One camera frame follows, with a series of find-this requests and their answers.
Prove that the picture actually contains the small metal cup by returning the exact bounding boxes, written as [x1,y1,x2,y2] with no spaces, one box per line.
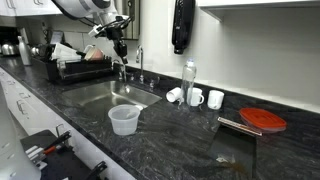
[29,45,41,57]

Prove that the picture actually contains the clear plastic food container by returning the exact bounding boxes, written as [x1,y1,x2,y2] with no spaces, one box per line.
[49,42,83,63]

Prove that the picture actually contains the stainless steel sink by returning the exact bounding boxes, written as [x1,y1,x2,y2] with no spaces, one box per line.
[61,79,163,116]

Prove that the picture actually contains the black handled tool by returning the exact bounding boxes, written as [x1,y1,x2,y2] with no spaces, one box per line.
[84,160,108,180]

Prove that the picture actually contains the silver aluminium profiles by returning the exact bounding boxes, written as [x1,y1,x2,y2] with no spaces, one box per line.
[24,144,48,170]

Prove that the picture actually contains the tall chrome faucet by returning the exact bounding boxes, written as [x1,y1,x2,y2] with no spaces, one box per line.
[134,44,146,84]

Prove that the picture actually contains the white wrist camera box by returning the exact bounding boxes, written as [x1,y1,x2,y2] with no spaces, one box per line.
[88,23,105,38]

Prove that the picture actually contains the clear plastic water bottle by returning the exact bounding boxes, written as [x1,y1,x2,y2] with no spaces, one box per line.
[180,58,198,108]

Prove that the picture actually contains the silver kettle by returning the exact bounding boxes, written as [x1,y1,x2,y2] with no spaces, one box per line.
[0,39,20,57]

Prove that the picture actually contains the chrome faucet side lever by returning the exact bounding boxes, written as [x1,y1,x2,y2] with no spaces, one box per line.
[148,75,161,90]

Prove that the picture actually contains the white wall shelf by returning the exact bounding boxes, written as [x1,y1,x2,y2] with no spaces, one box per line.
[196,0,320,23]

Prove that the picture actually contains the small gray frame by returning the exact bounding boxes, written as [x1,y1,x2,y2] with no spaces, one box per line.
[49,30,64,44]

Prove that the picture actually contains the white base cabinets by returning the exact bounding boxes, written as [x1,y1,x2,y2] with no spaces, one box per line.
[0,68,136,180]

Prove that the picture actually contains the translucent round plastic tub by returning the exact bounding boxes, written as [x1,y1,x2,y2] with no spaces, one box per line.
[107,103,142,136]

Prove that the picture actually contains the orange black pliers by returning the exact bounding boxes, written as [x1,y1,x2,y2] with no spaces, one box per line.
[43,130,73,155]

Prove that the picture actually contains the steel paper towel dispenser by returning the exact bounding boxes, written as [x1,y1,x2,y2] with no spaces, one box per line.
[113,0,141,41]

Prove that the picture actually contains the black wall soap dispenser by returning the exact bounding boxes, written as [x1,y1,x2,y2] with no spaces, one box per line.
[171,0,196,55]

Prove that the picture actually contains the white slim bottle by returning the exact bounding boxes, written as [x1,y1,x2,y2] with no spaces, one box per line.
[17,35,33,67]

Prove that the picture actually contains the white ceramic mug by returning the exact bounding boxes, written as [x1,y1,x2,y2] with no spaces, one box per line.
[207,89,225,110]
[186,87,205,108]
[165,86,184,103]

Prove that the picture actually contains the white upper cabinets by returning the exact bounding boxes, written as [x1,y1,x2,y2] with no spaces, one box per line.
[0,0,68,18]

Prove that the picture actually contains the black tool cart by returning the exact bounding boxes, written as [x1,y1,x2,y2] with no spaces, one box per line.
[19,129,109,180]

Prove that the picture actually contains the black dish rack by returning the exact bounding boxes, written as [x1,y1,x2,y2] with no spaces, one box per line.
[31,54,114,84]

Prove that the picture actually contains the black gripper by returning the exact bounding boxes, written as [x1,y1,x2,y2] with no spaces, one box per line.
[105,26,130,65]

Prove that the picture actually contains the small chrome faucet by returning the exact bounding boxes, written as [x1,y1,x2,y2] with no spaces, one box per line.
[111,59,135,82]

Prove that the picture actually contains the metal spoon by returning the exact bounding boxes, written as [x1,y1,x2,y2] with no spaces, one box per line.
[121,61,132,94]

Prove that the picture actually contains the cream bowl with pink outside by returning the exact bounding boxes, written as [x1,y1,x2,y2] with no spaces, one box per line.
[83,45,105,62]

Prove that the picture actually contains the black flat panel silver edge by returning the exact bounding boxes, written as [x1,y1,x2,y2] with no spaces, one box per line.
[208,116,264,179]

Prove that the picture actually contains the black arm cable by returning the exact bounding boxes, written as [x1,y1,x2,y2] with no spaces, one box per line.
[59,8,134,33]

